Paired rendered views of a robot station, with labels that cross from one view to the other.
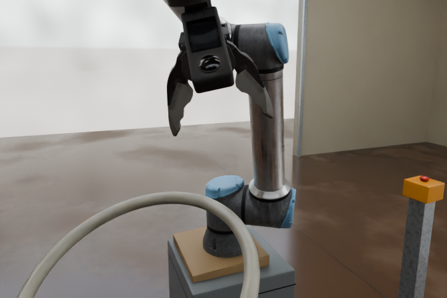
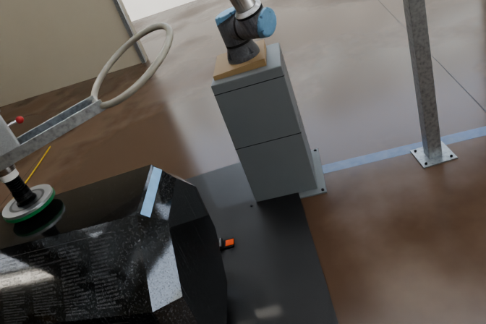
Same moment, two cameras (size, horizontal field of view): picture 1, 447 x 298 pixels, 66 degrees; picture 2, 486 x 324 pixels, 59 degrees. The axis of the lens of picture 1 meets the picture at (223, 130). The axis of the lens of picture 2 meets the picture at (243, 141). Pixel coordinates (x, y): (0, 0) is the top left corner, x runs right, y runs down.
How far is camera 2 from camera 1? 143 cm
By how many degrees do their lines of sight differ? 36
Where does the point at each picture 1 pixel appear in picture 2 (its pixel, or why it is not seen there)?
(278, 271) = (269, 67)
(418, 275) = (419, 62)
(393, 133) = not seen: outside the picture
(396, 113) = not seen: outside the picture
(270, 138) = not seen: outside the picture
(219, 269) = (229, 71)
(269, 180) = (237, 5)
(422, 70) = not seen: outside the picture
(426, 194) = not seen: outside the picture
